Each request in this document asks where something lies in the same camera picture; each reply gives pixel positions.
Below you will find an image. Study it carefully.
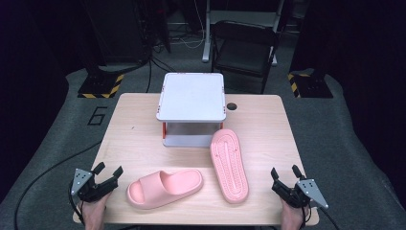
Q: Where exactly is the person's right hand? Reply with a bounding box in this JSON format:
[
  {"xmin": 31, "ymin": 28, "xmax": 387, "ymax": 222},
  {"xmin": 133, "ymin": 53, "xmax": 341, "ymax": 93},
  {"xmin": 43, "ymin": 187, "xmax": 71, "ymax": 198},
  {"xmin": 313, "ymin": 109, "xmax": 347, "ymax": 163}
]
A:
[{"xmin": 280, "ymin": 196, "xmax": 310, "ymax": 224}]

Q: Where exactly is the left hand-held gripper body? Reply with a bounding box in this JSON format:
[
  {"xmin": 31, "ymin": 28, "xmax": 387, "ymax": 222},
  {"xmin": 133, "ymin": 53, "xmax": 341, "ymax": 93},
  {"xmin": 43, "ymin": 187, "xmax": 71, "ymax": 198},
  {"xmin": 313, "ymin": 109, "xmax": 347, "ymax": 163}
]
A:
[{"xmin": 70, "ymin": 168, "xmax": 120, "ymax": 203}]

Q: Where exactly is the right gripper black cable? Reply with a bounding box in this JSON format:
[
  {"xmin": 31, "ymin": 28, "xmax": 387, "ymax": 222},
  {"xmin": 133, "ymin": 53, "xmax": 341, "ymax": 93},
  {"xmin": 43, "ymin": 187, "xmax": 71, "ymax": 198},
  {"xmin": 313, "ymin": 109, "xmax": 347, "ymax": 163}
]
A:
[{"xmin": 299, "ymin": 204, "xmax": 313, "ymax": 228}]

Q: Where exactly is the pink slipper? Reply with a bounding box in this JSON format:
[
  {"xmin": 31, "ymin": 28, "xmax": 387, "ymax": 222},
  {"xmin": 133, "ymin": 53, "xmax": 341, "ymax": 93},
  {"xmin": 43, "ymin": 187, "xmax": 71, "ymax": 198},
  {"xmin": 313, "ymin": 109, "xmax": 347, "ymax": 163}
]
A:
[
  {"xmin": 126, "ymin": 169, "xmax": 205, "ymax": 211},
  {"xmin": 209, "ymin": 128, "xmax": 250, "ymax": 205}
]

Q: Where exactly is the thin black table-edge cable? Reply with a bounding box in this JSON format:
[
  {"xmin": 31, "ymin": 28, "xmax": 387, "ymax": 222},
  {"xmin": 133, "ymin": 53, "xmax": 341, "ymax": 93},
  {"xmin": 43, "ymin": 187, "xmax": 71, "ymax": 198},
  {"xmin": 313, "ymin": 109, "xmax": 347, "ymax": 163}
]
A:
[{"xmin": 318, "ymin": 206, "xmax": 341, "ymax": 230}]

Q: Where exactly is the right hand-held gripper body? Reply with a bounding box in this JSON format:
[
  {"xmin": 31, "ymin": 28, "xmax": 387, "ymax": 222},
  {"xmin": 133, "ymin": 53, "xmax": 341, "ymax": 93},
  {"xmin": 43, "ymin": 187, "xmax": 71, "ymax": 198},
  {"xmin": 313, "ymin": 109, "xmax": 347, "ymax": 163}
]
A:
[{"xmin": 271, "ymin": 177, "xmax": 330, "ymax": 211}]

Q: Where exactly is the person's left hand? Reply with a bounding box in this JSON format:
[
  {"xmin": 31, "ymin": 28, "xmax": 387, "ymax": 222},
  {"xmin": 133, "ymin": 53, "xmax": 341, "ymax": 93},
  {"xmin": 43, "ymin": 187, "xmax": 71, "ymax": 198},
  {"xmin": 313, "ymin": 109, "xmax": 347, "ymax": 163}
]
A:
[{"xmin": 79, "ymin": 192, "xmax": 112, "ymax": 222}]

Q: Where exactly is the black folding chair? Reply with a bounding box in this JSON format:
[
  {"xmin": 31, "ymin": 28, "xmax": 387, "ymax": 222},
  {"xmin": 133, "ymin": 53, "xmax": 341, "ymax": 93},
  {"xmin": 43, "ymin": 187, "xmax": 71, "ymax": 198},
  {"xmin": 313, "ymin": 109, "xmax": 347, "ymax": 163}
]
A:
[{"xmin": 211, "ymin": 20, "xmax": 280, "ymax": 96}]

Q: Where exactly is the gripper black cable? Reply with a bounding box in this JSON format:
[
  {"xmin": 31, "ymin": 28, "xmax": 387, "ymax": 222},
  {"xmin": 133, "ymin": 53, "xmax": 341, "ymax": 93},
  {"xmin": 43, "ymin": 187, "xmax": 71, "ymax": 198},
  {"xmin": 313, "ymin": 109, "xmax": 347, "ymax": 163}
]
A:
[
  {"xmin": 67, "ymin": 181, "xmax": 86, "ymax": 225},
  {"xmin": 299, "ymin": 204, "xmax": 313, "ymax": 228}
]

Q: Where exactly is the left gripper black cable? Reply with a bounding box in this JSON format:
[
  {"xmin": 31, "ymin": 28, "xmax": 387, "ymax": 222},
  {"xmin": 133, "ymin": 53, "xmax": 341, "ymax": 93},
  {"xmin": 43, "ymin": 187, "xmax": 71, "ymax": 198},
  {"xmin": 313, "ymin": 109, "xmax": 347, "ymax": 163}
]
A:
[{"xmin": 67, "ymin": 181, "xmax": 86, "ymax": 225}]

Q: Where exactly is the long black floor cable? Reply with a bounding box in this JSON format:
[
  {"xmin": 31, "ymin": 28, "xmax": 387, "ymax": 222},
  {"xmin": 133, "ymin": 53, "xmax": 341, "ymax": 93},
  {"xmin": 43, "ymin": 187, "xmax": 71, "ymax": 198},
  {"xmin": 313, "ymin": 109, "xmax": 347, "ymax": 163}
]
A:
[{"xmin": 13, "ymin": 140, "xmax": 103, "ymax": 230}]

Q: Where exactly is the black cabinet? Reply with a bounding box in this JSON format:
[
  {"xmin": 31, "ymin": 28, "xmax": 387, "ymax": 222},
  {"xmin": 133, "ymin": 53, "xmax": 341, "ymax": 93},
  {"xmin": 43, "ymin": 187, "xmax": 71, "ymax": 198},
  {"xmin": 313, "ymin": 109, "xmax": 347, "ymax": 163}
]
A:
[{"xmin": 84, "ymin": 0, "xmax": 151, "ymax": 65}]

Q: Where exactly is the white cable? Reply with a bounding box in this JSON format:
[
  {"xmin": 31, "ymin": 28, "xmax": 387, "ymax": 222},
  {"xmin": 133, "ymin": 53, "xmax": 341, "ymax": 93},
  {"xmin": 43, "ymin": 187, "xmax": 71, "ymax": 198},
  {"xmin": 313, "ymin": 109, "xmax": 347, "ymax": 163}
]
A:
[{"xmin": 176, "ymin": 0, "xmax": 206, "ymax": 50}]

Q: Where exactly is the black stand base striped edge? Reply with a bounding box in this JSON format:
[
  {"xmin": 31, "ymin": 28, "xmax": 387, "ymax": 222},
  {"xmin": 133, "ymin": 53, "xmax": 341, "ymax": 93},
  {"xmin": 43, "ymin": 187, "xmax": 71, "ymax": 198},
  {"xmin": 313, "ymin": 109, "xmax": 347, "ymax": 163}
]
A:
[
  {"xmin": 286, "ymin": 70, "xmax": 334, "ymax": 100},
  {"xmin": 77, "ymin": 65, "xmax": 125, "ymax": 100}
]

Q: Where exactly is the bundle of black floor cables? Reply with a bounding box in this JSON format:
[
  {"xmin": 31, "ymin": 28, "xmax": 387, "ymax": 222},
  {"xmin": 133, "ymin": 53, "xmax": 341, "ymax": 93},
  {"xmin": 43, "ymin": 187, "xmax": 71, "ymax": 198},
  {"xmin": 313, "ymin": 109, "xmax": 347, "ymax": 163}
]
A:
[{"xmin": 145, "ymin": 28, "xmax": 180, "ymax": 94}]

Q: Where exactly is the white two-tier shoe rack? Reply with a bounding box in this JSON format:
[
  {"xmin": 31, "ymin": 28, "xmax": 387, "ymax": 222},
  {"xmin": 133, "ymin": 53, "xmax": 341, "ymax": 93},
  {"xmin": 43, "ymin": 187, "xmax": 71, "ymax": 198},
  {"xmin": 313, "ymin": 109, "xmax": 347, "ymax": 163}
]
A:
[{"xmin": 155, "ymin": 72, "xmax": 228, "ymax": 149}]

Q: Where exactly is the white metal desk frame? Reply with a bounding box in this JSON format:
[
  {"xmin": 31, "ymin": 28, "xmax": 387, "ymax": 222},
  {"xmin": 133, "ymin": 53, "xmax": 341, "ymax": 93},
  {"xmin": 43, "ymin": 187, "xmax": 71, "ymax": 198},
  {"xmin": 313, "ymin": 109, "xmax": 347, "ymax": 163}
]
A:
[{"xmin": 201, "ymin": 0, "xmax": 285, "ymax": 67}]

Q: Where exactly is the dark curtain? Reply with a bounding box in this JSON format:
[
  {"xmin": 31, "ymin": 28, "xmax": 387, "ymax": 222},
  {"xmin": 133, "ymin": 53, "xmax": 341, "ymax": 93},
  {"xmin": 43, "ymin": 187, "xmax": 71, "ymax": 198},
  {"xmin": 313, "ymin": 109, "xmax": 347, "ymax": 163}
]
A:
[
  {"xmin": 288, "ymin": 0, "xmax": 406, "ymax": 212},
  {"xmin": 0, "ymin": 0, "xmax": 94, "ymax": 202}
]

